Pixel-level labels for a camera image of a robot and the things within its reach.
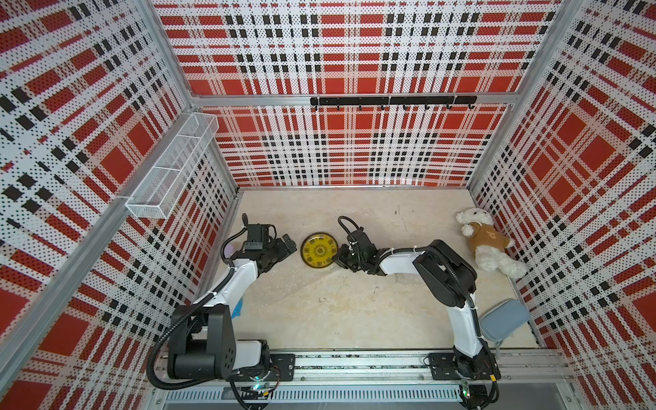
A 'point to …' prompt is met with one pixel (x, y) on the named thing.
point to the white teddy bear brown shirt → (488, 243)
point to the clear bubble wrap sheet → (323, 293)
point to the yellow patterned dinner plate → (319, 249)
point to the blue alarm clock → (237, 311)
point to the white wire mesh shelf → (159, 190)
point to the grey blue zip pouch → (500, 319)
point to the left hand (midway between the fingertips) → (290, 249)
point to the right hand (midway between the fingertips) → (333, 257)
